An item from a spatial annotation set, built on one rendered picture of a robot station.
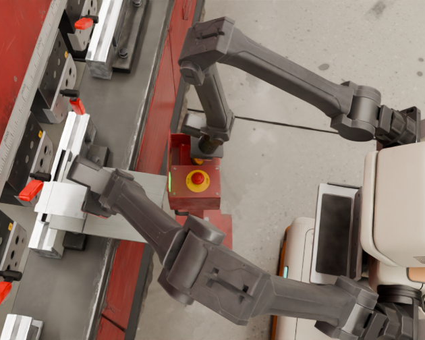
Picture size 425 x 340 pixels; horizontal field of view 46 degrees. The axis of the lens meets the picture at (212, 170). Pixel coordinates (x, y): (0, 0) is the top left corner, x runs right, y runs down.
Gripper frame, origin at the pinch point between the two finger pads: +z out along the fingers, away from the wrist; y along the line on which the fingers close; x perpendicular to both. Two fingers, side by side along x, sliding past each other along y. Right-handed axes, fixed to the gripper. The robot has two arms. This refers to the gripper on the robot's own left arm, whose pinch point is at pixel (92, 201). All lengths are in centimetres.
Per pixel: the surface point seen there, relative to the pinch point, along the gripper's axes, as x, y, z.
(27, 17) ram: -27.7, -18.4, -36.2
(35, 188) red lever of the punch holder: -15.9, 7.8, -23.3
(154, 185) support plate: 13.2, -7.3, -5.1
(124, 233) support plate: 9.1, 6.3, -3.0
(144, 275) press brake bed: 47, -1, 85
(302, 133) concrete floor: 103, -82, 61
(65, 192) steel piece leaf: -6.0, -1.5, 4.9
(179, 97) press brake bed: 46, -89, 86
